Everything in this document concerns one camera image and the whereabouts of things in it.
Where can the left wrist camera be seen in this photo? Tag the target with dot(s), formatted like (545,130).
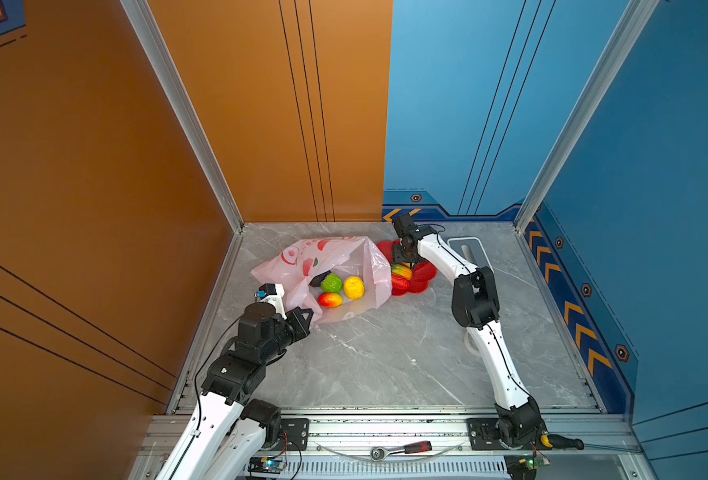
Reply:
(272,293)

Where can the aluminium corner post left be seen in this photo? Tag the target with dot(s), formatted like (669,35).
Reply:
(146,29)

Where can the green circuit board left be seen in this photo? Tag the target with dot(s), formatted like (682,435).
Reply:
(266,466)

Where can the yellow lemon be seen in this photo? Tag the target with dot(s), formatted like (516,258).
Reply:
(354,288)

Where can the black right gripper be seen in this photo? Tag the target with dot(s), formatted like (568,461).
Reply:
(398,258)

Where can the circuit board right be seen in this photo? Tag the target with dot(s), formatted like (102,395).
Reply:
(525,468)

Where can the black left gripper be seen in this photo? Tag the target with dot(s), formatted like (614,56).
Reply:
(301,328)

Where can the dark avocado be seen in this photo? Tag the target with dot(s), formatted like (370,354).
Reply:
(318,279)

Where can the green bumpy fruit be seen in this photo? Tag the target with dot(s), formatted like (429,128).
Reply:
(331,283)

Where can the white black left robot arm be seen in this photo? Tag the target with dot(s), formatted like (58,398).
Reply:
(228,426)

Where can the aluminium corner post right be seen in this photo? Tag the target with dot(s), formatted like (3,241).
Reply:
(623,38)

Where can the red handled ratchet wrench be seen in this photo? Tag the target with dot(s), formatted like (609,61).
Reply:
(381,453)

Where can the white tape roll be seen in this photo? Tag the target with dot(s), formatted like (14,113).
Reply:
(470,345)

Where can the red flower-shaped bowl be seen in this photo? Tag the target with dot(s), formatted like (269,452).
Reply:
(423,273)

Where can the white grey tissue box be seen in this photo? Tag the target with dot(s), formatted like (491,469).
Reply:
(469,254)

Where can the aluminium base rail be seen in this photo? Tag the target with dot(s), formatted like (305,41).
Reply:
(336,444)

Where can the yellow black screwdriver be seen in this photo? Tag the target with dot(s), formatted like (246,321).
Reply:
(554,441)

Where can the pink plastic bag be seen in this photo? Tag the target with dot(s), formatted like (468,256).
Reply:
(299,264)

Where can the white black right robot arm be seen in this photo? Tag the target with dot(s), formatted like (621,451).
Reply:
(475,306)

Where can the aluminium corner post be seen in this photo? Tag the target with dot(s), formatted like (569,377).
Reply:
(146,29)
(623,38)

